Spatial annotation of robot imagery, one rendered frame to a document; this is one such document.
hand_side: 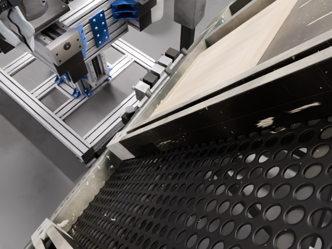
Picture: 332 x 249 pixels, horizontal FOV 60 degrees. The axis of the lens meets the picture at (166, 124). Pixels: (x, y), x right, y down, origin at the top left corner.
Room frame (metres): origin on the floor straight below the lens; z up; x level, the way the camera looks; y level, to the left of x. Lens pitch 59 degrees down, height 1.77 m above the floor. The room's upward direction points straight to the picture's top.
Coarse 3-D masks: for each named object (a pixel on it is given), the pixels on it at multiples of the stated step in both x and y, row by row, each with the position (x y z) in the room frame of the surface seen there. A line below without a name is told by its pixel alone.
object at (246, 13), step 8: (256, 0) 0.85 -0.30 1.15; (264, 0) 0.83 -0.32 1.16; (272, 0) 0.82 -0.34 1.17; (248, 8) 0.86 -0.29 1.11; (256, 8) 0.84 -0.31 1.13; (264, 8) 0.83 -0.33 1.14; (232, 16) 0.92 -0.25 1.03; (240, 16) 0.87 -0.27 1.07; (248, 16) 0.85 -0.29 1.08; (224, 24) 0.90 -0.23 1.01; (232, 24) 0.88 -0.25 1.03; (240, 24) 0.86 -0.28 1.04; (216, 32) 0.91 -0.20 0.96; (224, 32) 0.89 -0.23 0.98; (208, 40) 0.92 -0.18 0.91; (216, 40) 0.90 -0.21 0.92
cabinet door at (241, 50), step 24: (288, 0) 0.65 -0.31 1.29; (264, 24) 0.61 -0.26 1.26; (216, 48) 0.75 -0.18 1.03; (240, 48) 0.57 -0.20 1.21; (264, 48) 0.48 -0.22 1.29; (192, 72) 0.70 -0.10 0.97; (216, 72) 0.52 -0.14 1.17; (240, 72) 0.41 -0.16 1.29; (168, 96) 0.62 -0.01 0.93; (192, 96) 0.46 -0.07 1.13
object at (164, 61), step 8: (168, 48) 1.02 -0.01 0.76; (168, 56) 0.98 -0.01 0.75; (176, 56) 0.98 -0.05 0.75; (160, 64) 0.93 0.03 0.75; (168, 64) 0.92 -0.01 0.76; (152, 72) 0.88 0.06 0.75; (160, 72) 0.87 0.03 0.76; (144, 80) 0.83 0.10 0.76; (152, 80) 0.82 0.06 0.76; (160, 80) 0.85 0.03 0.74; (136, 88) 0.78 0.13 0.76; (144, 88) 0.78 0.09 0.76; (152, 88) 0.80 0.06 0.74; (136, 96) 0.78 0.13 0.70; (144, 96) 0.76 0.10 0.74; (128, 112) 0.64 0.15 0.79; (128, 120) 0.62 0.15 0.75
